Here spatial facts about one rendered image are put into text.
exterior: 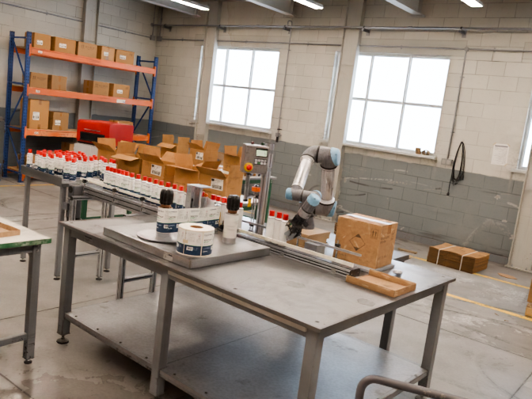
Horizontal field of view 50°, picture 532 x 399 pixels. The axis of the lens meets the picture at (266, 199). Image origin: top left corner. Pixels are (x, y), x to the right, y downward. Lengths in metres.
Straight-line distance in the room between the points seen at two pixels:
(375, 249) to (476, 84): 5.65
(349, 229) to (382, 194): 5.80
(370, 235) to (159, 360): 1.43
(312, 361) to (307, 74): 8.01
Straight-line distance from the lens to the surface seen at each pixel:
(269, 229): 3.63
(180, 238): 3.13
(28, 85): 10.33
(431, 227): 9.03
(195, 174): 5.81
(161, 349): 3.29
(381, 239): 3.48
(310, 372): 2.59
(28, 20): 11.32
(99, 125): 9.11
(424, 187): 9.03
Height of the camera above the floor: 1.71
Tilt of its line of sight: 9 degrees down
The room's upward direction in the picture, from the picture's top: 7 degrees clockwise
